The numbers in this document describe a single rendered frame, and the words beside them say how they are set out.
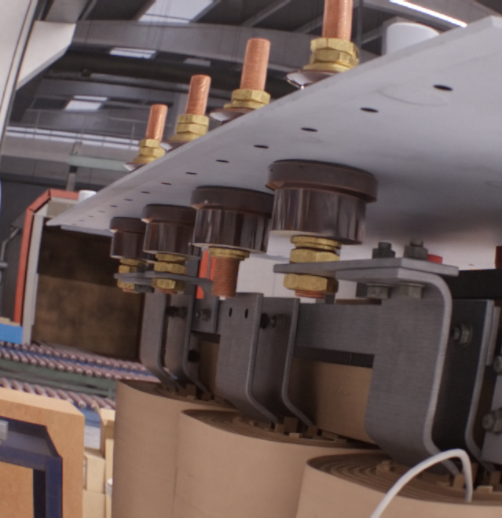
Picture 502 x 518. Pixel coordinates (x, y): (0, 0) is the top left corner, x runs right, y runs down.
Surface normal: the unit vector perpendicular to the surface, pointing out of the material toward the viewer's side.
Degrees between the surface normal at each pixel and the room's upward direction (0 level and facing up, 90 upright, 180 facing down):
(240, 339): 90
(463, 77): 180
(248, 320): 90
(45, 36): 90
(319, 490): 90
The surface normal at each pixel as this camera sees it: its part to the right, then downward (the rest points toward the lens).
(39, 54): 0.33, -0.02
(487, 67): -0.12, 0.99
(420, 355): -0.94, -0.14
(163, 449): -0.47, -0.12
